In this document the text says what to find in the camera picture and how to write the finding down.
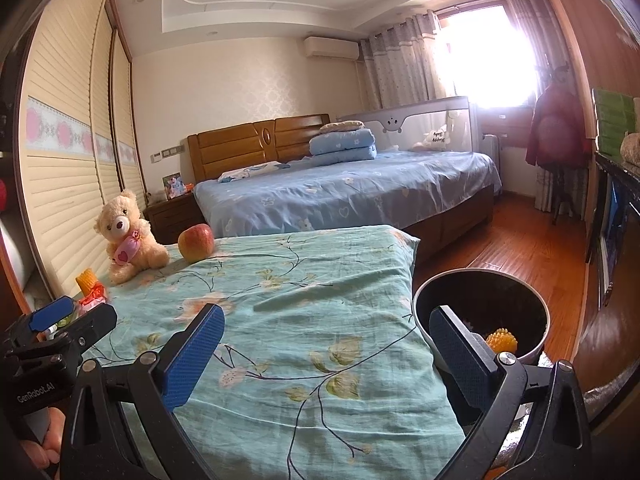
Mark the beige round ornament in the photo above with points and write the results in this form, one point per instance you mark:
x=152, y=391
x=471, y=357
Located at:
x=631, y=147

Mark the red apple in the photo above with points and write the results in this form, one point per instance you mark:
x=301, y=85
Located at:
x=196, y=242

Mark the green floral bedsheet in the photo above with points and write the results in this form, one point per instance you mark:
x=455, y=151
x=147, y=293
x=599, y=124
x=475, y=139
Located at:
x=325, y=310

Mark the cream slatted wardrobe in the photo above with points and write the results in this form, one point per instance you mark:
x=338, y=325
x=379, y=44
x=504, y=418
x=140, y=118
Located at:
x=65, y=160

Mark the cream teddy bear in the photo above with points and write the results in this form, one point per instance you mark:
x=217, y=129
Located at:
x=125, y=220

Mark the bed with blue sheet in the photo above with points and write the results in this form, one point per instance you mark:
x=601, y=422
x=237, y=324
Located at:
x=350, y=185

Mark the orange spiky ball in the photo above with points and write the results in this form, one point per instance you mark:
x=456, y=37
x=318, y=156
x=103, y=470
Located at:
x=502, y=341

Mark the wall switch panel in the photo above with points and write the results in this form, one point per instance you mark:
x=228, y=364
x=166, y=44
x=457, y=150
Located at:
x=167, y=152

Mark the person's left hand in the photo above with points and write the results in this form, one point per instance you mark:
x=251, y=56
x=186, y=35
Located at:
x=50, y=435

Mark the white air conditioner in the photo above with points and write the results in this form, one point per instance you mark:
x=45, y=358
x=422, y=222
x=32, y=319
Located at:
x=332, y=47

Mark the white cloud cushion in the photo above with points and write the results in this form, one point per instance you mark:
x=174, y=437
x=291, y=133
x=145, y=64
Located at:
x=432, y=138

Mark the wooden headboard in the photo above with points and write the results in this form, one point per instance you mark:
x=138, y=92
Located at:
x=225, y=150

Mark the flat white and blue pillow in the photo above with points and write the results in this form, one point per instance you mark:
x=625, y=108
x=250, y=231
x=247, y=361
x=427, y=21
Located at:
x=250, y=172

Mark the yellow corn toy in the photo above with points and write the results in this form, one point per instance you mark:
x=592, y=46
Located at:
x=86, y=281

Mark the red coat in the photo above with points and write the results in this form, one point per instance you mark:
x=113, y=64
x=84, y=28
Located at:
x=557, y=130

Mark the photo frame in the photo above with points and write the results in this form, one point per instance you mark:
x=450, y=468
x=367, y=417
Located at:
x=172, y=185

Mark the white radiator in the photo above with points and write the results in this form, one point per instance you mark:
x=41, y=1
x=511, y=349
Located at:
x=492, y=157

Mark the grey bed guard rail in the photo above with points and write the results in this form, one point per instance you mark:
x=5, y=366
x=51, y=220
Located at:
x=400, y=120

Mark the folded blue quilt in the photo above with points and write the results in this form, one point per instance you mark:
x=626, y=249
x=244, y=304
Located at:
x=345, y=145

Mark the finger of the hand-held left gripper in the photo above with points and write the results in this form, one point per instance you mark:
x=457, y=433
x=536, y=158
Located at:
x=92, y=322
x=50, y=312

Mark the black television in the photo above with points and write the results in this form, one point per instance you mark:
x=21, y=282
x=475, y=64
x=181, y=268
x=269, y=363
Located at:
x=612, y=230

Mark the window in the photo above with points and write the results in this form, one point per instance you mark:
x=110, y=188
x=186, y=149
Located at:
x=487, y=55

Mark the stack of green boxes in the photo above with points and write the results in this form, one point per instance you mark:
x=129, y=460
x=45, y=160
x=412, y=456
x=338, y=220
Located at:
x=617, y=122

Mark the grey patterned curtain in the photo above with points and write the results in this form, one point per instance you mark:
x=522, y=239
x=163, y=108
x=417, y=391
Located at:
x=400, y=60

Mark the wooden nightstand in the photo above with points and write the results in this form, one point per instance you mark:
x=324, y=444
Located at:
x=170, y=217

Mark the small patterned pillow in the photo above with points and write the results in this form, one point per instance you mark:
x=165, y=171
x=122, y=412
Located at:
x=342, y=126

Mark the red cloth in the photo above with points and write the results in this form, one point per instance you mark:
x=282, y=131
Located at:
x=3, y=192

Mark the red and white packet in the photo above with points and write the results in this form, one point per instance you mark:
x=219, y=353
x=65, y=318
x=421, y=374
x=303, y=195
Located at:
x=92, y=297

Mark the black bin with white rim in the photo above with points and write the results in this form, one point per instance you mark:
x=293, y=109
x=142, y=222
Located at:
x=480, y=300

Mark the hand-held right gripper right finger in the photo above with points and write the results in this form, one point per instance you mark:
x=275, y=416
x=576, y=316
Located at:
x=457, y=347

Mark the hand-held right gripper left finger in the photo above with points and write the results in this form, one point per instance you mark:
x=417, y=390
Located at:
x=195, y=360

